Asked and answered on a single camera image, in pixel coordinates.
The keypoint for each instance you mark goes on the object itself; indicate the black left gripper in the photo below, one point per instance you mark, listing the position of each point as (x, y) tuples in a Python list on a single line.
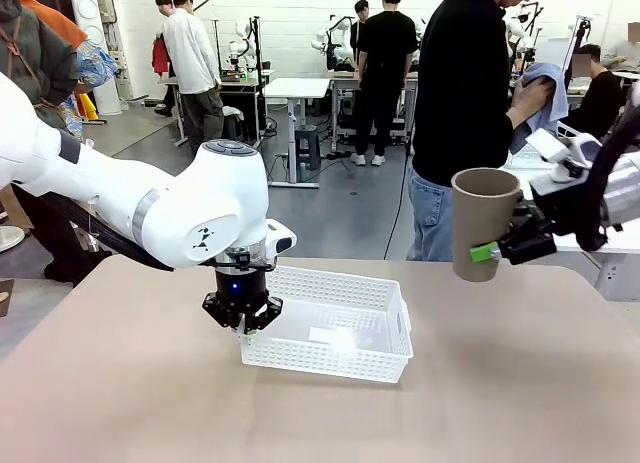
[(242, 288)]

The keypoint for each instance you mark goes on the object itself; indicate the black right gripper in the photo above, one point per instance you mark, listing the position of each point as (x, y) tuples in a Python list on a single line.
[(557, 208)]

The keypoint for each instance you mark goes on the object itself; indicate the brown cup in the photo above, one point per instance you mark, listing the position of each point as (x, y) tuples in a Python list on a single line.
[(480, 218)]

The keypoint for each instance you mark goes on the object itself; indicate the white perforated plastic basket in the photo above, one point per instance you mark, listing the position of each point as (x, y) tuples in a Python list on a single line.
[(320, 363)]

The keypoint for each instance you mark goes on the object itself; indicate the blue cloth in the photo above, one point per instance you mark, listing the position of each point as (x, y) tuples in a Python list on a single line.
[(552, 98)]

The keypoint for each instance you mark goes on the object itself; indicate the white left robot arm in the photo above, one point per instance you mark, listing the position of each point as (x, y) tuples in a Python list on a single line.
[(200, 208)]

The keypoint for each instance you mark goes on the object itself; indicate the person's right hand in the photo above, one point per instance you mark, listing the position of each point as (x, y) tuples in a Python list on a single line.
[(524, 110)]

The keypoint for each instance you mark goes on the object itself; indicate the person's left hand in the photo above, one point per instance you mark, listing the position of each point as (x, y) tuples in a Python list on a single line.
[(536, 84)]

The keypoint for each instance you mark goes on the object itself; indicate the white paper label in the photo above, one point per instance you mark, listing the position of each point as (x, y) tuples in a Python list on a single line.
[(332, 337)]

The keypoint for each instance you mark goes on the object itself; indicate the white side table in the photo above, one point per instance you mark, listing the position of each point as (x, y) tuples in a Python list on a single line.
[(620, 265)]

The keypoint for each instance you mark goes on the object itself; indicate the seated person in black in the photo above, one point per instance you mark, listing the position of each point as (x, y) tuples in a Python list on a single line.
[(602, 98)]

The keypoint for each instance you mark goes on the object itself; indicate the person in black shirt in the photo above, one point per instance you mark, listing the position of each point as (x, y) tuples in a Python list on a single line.
[(460, 83)]

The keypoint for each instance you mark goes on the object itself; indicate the grey plastic stool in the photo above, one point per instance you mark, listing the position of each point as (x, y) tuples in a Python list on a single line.
[(307, 140)]

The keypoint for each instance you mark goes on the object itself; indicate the black power strip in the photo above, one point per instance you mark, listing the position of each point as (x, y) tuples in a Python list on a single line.
[(339, 154)]

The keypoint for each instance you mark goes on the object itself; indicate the black tripod stand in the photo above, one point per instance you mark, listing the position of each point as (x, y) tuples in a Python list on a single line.
[(580, 38)]

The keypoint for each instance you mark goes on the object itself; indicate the person in grey top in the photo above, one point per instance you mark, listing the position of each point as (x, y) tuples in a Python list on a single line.
[(625, 53)]

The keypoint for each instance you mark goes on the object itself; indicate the person in black t-shirt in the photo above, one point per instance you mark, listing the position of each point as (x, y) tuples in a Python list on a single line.
[(387, 58)]

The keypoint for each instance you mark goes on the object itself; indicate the workbench with white robot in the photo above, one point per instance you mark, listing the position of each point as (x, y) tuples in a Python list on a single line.
[(345, 83), (245, 83)]

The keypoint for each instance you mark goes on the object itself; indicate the white standing desk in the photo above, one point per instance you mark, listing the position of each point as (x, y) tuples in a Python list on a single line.
[(295, 87)]

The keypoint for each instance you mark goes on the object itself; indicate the brown board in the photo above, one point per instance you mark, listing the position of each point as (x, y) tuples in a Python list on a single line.
[(6, 298)]

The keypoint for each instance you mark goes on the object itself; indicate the yellow floor sign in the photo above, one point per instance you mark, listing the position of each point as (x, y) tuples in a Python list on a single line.
[(88, 108)]

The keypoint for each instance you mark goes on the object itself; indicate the person in white shirt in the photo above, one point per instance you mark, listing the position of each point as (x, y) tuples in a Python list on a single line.
[(190, 53)]

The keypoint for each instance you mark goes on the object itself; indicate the dark-haired person behind bench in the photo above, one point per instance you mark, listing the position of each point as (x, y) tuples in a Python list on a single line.
[(361, 13)]

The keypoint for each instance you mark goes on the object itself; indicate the mannequin in orange blue clothes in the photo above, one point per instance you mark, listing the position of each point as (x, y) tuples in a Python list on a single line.
[(95, 63)]

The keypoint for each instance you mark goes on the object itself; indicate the person in green jacket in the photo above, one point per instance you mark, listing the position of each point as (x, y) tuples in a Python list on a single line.
[(35, 58)]

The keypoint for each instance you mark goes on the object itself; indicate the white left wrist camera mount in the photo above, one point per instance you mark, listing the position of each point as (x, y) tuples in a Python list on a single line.
[(282, 240)]

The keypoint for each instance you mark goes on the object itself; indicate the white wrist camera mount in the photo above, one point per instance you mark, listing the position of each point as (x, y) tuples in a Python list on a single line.
[(547, 145), (282, 240)]

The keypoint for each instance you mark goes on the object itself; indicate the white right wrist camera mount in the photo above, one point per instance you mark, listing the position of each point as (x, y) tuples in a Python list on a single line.
[(547, 145)]

